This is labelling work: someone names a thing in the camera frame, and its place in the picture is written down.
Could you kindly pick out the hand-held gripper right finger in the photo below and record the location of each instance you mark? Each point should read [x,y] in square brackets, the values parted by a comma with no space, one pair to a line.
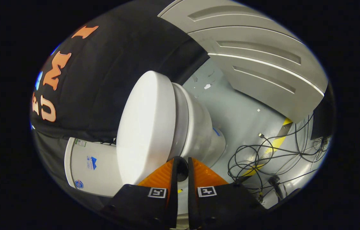
[192,201]

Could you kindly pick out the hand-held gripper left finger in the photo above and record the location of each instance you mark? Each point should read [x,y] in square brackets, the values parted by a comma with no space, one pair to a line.
[172,198]

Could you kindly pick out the white toilet lid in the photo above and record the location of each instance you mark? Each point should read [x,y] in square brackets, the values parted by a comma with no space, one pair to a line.
[146,124]

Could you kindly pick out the white toilet bowl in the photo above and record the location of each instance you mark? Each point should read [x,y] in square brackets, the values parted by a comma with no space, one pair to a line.
[195,127]

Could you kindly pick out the yellow black floor tape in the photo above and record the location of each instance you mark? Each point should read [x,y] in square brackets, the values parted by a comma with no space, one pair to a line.
[277,140]

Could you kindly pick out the black backdrop cloth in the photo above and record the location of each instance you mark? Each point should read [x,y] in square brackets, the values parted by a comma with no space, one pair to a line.
[103,80]

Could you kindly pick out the grey cabinet with white top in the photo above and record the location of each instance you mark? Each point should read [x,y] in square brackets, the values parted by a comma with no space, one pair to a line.
[256,64]

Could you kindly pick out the black box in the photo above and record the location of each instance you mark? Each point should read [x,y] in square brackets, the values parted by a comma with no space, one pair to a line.
[323,115]

